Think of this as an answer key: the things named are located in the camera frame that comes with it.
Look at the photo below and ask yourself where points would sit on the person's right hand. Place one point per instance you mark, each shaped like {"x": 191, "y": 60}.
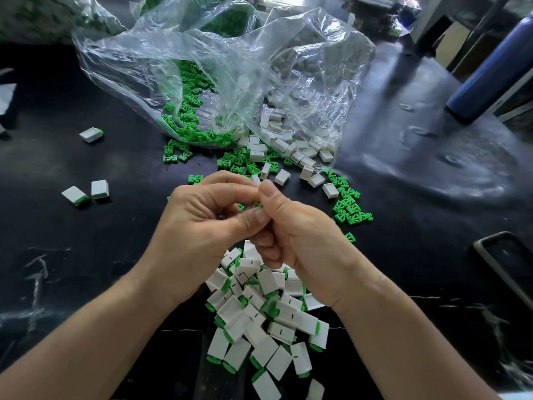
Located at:
{"x": 312, "y": 241}

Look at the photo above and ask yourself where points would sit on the person's left hand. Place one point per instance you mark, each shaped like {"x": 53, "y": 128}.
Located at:
{"x": 200, "y": 233}

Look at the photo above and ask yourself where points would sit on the heap of white caps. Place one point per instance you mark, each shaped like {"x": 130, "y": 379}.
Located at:
{"x": 287, "y": 150}

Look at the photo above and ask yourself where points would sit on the pile of assembled white-green pieces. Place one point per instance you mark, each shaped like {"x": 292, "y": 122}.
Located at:
{"x": 262, "y": 333}

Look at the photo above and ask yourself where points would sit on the assembled white-green part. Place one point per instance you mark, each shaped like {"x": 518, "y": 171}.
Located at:
{"x": 91, "y": 135}
{"x": 100, "y": 189}
{"x": 75, "y": 195}

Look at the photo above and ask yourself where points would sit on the pile of green clips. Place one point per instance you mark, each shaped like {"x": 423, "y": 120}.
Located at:
{"x": 190, "y": 116}

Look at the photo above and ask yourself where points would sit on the person's right forearm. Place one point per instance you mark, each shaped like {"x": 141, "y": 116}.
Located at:
{"x": 416, "y": 350}

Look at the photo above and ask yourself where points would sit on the person's left forearm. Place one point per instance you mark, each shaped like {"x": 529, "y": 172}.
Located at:
{"x": 83, "y": 345}

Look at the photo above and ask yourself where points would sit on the clear plastic bag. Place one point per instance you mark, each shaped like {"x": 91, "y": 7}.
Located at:
{"x": 316, "y": 62}

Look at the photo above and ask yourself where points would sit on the black smartphone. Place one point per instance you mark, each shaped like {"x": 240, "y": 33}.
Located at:
{"x": 508, "y": 270}

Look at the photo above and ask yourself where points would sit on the plastic bag full of green pieces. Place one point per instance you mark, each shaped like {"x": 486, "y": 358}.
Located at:
{"x": 229, "y": 16}

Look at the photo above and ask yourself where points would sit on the white paper sheet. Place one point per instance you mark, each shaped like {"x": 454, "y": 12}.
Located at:
{"x": 6, "y": 97}

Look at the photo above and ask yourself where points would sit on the brown cardboard box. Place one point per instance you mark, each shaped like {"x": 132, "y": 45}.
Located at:
{"x": 454, "y": 41}

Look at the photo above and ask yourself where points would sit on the blue cylinder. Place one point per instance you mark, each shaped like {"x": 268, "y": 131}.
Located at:
{"x": 491, "y": 70}

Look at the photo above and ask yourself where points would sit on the large bag of assembled pieces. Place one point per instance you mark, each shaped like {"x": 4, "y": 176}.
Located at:
{"x": 50, "y": 16}

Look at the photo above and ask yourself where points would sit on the white metal frame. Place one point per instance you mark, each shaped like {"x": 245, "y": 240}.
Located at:
{"x": 426, "y": 16}

